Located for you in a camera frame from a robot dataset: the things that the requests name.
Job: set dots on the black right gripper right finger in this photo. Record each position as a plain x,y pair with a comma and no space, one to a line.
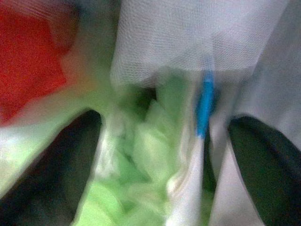
272,179

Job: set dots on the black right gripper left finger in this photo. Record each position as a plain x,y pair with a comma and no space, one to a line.
54,183

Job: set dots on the blue strip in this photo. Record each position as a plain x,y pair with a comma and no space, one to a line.
204,106

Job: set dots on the green crumpled plastic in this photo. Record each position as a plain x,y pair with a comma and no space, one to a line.
150,150

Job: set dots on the red fabric item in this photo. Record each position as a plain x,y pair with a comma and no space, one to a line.
28,58

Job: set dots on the white woven fabric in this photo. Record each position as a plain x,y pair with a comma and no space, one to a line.
188,35

